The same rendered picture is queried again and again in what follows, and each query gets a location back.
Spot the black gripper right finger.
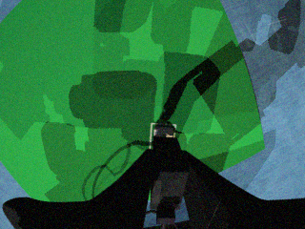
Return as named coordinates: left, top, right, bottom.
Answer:
left=182, top=150, right=305, bottom=229

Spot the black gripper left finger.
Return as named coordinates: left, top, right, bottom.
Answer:
left=3, top=149, right=153, bottom=229

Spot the green circuit board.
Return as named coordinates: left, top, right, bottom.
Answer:
left=0, top=0, right=266, bottom=202

